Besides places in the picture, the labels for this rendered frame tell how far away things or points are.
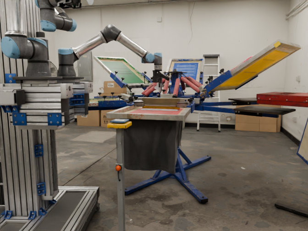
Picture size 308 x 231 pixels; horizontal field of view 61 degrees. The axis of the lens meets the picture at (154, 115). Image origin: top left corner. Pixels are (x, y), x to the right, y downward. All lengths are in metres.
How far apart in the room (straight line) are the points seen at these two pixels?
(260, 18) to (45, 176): 5.71
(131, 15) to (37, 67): 5.41
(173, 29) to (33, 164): 5.26
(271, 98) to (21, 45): 1.94
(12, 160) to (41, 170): 0.21
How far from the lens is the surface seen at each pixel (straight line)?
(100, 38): 2.41
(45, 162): 2.15
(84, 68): 7.28
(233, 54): 6.57
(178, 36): 6.68
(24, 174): 2.18
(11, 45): 1.71
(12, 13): 1.77
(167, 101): 2.45
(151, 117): 1.89
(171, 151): 2.02
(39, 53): 1.80
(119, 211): 1.97
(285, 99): 2.46
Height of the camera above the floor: 1.26
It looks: 8 degrees down
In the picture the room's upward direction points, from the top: straight up
